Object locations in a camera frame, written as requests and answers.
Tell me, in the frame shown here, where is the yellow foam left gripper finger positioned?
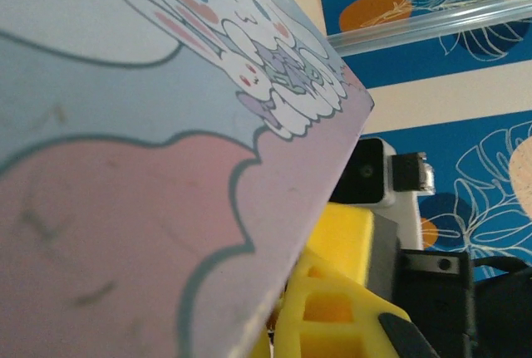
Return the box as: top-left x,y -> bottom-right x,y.
250,330 -> 274,358

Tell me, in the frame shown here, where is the pastel rabbit print book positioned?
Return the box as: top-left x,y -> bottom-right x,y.
0,0 -> 376,358

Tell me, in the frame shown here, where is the clear plastic tube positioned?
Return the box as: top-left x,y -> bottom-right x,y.
326,0 -> 532,51

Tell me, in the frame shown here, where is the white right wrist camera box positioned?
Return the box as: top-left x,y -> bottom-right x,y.
330,136 -> 426,252

